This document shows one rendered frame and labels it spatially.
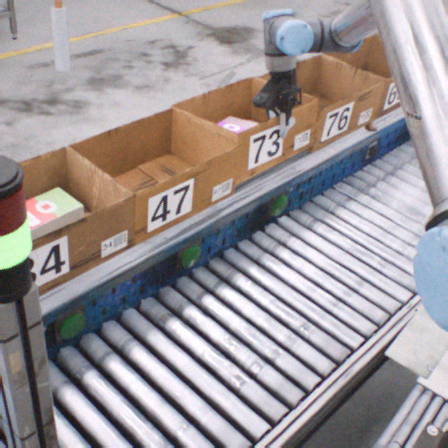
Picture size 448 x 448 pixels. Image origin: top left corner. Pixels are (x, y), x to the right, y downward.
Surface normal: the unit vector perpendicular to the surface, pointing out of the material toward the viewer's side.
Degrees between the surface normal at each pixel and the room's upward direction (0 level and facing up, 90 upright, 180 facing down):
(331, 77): 90
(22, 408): 90
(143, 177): 0
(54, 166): 90
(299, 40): 78
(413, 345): 0
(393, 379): 0
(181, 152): 89
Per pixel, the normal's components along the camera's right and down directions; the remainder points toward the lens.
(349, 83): -0.69, 0.39
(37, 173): 0.71, 0.48
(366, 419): 0.10, -0.78
